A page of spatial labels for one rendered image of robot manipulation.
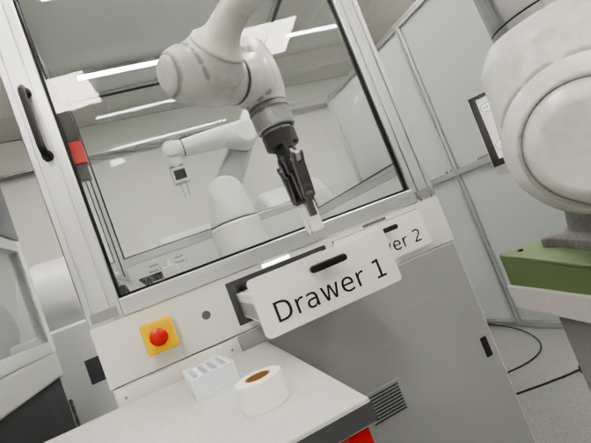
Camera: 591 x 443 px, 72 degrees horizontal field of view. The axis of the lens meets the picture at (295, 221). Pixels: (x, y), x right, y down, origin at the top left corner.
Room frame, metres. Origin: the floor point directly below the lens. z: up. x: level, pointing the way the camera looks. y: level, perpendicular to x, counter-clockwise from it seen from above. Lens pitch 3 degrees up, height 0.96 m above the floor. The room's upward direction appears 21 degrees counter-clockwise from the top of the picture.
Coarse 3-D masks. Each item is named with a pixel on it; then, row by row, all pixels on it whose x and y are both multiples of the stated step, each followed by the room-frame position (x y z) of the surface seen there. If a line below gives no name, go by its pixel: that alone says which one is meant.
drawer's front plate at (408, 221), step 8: (400, 216) 1.20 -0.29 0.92; (408, 216) 1.20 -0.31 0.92; (416, 216) 1.21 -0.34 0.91; (384, 224) 1.18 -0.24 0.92; (392, 224) 1.19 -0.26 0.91; (400, 224) 1.19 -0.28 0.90; (408, 224) 1.20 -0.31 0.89; (416, 224) 1.21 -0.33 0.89; (424, 224) 1.22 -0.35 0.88; (360, 232) 1.15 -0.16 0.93; (392, 232) 1.18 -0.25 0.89; (400, 232) 1.19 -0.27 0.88; (408, 232) 1.20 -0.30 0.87; (416, 232) 1.21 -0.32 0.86; (424, 232) 1.21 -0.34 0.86; (344, 240) 1.14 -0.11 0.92; (392, 240) 1.18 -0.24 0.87; (400, 240) 1.19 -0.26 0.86; (408, 240) 1.19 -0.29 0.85; (424, 240) 1.21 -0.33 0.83; (392, 248) 1.18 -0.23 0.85; (408, 248) 1.19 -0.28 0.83; (416, 248) 1.20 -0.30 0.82; (400, 256) 1.18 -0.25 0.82
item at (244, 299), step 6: (240, 294) 1.00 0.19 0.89; (246, 294) 0.91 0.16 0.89; (240, 300) 1.03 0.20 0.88; (246, 300) 0.93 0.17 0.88; (240, 306) 1.05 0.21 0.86; (246, 306) 0.95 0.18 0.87; (252, 306) 0.87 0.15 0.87; (246, 312) 0.98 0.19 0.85; (252, 312) 0.89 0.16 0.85; (252, 318) 0.94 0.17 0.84; (258, 318) 0.86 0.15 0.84
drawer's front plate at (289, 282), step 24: (360, 240) 0.80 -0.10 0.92; (384, 240) 0.81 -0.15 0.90; (312, 264) 0.76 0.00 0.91; (360, 264) 0.79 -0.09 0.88; (384, 264) 0.81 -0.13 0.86; (264, 288) 0.73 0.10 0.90; (288, 288) 0.75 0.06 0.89; (312, 288) 0.76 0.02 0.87; (360, 288) 0.79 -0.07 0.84; (264, 312) 0.73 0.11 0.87; (288, 312) 0.74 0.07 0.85; (312, 312) 0.75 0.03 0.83
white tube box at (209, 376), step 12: (216, 360) 0.84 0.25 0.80; (228, 360) 0.80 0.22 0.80; (192, 372) 0.84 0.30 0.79; (204, 372) 0.79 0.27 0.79; (216, 372) 0.76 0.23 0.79; (228, 372) 0.77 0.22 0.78; (192, 384) 0.74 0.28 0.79; (204, 384) 0.75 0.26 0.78; (216, 384) 0.76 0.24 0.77; (228, 384) 0.77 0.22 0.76; (204, 396) 0.75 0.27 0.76
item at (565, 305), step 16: (512, 288) 0.70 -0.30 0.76; (528, 288) 0.66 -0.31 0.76; (528, 304) 0.67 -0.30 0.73; (544, 304) 0.63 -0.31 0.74; (560, 304) 0.59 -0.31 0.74; (576, 304) 0.56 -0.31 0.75; (560, 320) 0.68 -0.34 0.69; (576, 320) 0.58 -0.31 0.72; (576, 336) 0.65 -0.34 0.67; (576, 352) 0.67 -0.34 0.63
